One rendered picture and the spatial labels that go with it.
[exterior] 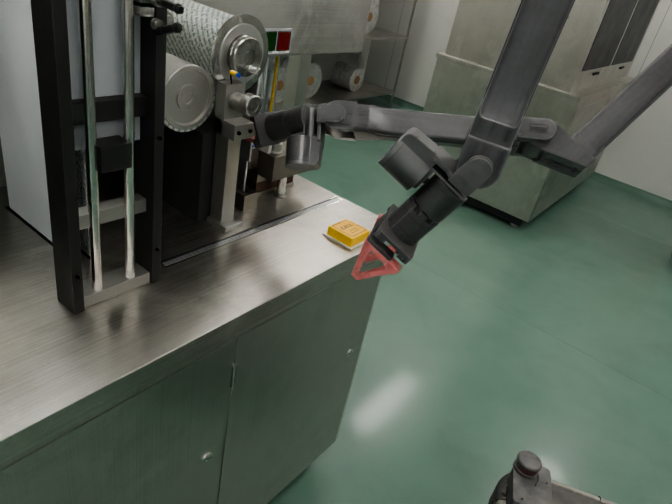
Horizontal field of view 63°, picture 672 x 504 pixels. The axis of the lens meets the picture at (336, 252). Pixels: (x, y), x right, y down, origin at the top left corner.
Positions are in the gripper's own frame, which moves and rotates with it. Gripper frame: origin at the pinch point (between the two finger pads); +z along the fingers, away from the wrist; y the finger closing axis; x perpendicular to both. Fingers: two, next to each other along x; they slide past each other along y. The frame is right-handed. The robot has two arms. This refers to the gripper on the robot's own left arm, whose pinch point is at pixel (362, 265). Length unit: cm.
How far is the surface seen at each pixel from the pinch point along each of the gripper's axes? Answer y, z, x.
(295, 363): -18.7, 42.1, 10.3
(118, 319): 14.4, 29.6, -22.3
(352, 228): -34.5, 14.9, -1.3
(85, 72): 12.3, 0.0, -45.6
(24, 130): 0, 27, -57
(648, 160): -433, -17, 179
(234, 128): -20.0, 8.9, -32.6
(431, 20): -520, 41, -42
